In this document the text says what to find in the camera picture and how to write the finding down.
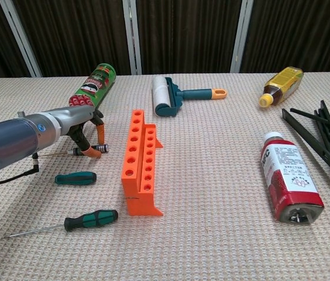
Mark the yellow tea bottle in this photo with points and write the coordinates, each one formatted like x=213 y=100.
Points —
x=283 y=82

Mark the beige woven tablecloth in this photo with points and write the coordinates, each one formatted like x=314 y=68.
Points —
x=211 y=248

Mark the grey aluminium partition post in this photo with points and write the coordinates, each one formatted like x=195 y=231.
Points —
x=132 y=38
x=241 y=38
x=21 y=38

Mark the teal lint roller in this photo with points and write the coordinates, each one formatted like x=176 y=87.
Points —
x=163 y=93

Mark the orange screwdriver holder rack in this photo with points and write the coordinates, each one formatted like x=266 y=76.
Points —
x=141 y=205

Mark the red juice bottle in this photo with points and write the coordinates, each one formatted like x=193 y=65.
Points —
x=290 y=175

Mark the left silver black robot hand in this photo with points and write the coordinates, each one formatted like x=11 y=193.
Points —
x=77 y=115

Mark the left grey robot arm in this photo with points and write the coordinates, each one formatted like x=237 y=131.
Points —
x=7 y=140

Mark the black metal precision screwdriver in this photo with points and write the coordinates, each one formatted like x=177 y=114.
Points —
x=103 y=148

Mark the green Pringles can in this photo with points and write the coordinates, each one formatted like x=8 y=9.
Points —
x=94 y=85

